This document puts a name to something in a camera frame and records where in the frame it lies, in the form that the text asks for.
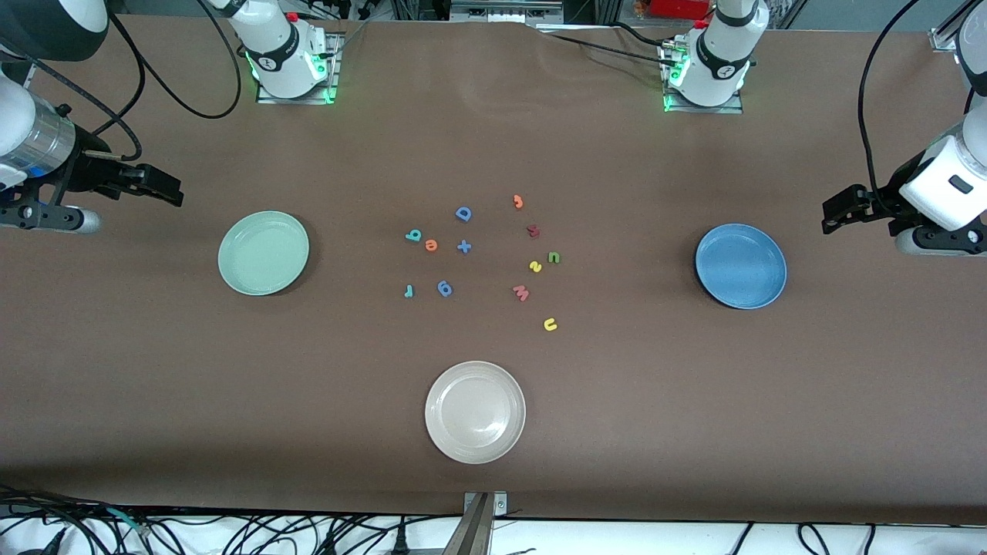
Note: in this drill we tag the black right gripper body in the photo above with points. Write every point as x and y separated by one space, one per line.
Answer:
87 172

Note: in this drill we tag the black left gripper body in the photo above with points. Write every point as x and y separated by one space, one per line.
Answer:
884 199

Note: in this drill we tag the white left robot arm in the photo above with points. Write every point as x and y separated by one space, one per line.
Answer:
721 69

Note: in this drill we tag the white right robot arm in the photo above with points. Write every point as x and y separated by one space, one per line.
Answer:
274 46

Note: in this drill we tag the blue plate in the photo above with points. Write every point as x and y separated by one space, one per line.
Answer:
741 266

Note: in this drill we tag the pale green plate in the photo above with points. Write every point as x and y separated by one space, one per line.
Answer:
264 253

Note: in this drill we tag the red box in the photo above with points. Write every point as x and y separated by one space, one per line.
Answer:
678 8

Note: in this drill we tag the brown table cover mat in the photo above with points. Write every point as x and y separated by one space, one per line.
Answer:
617 385

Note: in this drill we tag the blue foam number 6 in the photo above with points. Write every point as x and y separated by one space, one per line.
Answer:
445 288

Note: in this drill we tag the blue foam letter D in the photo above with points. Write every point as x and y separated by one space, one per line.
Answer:
463 213

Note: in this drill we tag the pink foam letter w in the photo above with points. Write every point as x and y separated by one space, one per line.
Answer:
521 293

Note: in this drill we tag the beige plate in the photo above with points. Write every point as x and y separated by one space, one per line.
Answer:
475 412

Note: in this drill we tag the aluminium extrusion bar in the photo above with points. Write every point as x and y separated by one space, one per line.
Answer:
474 532

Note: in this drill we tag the aluminium frame rail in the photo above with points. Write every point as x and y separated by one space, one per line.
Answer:
952 31

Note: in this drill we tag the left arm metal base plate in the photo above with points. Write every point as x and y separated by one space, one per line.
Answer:
694 109

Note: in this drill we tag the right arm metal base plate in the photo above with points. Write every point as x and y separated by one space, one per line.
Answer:
331 73

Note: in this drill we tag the grey metal frame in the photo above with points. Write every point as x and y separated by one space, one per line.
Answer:
505 11

